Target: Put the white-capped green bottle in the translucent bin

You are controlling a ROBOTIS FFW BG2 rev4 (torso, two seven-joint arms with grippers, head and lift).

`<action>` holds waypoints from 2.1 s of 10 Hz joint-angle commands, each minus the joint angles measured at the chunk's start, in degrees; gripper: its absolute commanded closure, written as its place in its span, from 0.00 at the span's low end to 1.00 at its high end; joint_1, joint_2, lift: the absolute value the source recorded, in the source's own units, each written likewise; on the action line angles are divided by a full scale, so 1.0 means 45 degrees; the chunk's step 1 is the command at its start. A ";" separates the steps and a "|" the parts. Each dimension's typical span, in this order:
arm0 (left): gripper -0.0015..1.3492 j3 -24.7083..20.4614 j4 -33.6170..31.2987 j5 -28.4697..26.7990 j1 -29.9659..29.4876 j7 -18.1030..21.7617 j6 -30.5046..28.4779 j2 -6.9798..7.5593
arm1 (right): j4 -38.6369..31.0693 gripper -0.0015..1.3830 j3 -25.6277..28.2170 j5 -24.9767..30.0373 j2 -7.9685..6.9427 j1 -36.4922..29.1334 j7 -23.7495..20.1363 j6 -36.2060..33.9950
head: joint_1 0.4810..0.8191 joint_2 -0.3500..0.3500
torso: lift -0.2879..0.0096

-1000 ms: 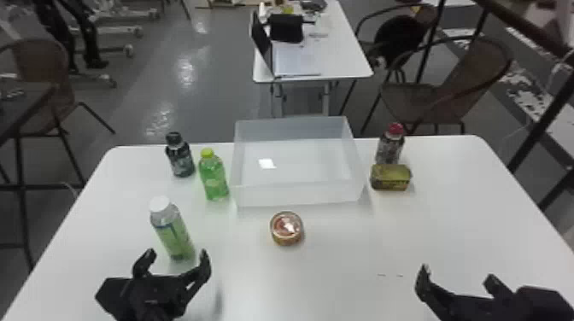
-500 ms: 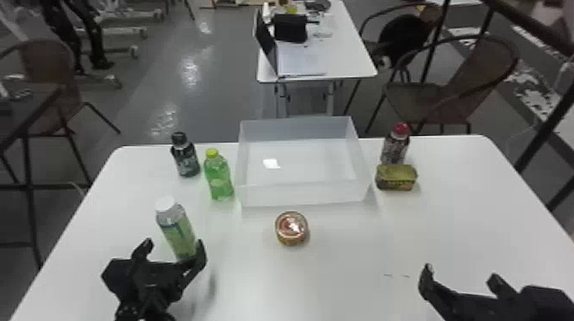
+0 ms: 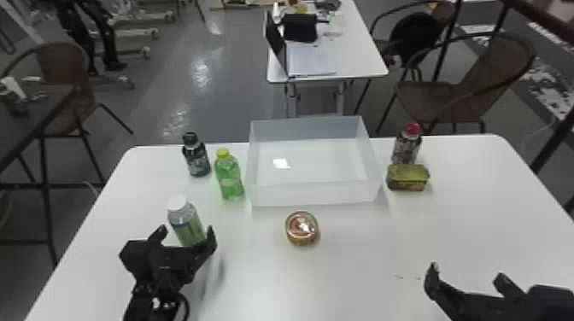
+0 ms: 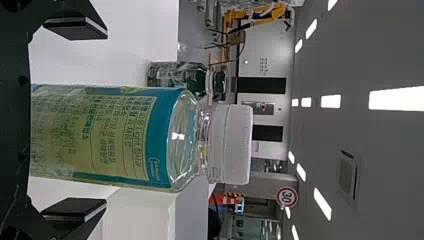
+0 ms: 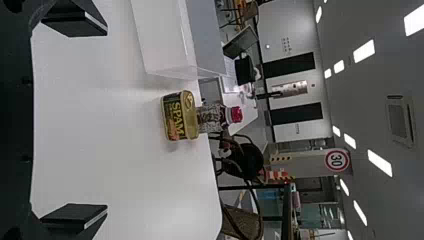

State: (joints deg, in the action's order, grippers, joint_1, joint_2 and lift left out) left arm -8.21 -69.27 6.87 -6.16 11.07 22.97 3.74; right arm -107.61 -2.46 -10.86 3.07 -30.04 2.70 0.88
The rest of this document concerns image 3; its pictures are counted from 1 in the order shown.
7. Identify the red-capped bottle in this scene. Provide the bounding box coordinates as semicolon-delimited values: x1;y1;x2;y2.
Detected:
390;121;424;166

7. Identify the black bottle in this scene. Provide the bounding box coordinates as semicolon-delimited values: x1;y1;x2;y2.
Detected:
180;131;212;178

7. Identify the white side table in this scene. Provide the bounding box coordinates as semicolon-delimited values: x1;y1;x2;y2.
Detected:
265;0;390;119

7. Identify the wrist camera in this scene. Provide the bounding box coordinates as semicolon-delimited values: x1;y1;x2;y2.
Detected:
526;283;574;312
118;240;156;283

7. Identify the brown chair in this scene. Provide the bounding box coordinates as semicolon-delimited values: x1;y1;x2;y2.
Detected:
375;30;538;137
0;41;135;270

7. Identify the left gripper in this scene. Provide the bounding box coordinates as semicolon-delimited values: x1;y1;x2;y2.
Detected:
147;224;219;289

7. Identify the clear box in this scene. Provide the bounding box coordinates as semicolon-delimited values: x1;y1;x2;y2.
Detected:
244;115;385;208

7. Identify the white-capped green label bottle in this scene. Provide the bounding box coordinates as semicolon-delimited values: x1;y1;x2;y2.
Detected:
166;194;208;248

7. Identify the black chair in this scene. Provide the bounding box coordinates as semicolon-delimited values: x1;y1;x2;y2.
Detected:
353;0;464;117

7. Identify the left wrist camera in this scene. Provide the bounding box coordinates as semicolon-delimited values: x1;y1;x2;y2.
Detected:
118;240;156;283

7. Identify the person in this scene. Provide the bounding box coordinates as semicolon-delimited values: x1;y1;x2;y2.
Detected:
52;0;129;76

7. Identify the green can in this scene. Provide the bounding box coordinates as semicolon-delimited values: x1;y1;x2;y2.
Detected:
385;162;431;192

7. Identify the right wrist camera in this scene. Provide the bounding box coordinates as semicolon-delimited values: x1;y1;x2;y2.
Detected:
526;283;574;312

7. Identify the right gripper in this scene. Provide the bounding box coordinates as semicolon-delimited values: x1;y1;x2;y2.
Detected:
423;261;536;321

